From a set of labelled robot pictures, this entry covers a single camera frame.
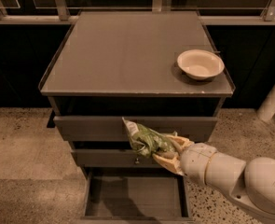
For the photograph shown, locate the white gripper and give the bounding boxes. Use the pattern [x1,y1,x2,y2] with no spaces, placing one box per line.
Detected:
[152,134,217,186]

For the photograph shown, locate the green jalapeno chip bag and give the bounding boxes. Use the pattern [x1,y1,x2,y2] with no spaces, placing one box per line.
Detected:
[122,119,176,158]

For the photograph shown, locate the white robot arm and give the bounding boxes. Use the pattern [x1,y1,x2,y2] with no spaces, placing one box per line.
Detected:
[154,85,275,224]

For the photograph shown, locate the grey bottom drawer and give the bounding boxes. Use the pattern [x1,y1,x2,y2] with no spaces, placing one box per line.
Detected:
[80,168,194,224]

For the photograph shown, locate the grey drawer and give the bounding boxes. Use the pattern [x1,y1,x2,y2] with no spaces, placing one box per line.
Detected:
[54,116,217,142]
[80,168,194,224]
[72,149,160,168]

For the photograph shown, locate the grey drawer cabinet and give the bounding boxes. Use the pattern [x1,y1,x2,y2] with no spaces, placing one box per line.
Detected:
[37,10,236,224]

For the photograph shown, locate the grey middle drawer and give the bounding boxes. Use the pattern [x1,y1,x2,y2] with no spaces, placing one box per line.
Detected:
[72,149,160,168]

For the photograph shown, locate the grey top drawer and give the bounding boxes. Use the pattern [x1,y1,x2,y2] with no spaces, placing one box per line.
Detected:
[54,116,217,142]

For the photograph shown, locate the white round bowl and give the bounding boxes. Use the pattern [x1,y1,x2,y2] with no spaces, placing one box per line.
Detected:
[177,49,225,80]

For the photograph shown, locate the metal railing frame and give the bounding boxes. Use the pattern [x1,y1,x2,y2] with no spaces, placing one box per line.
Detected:
[0,0,275,26]

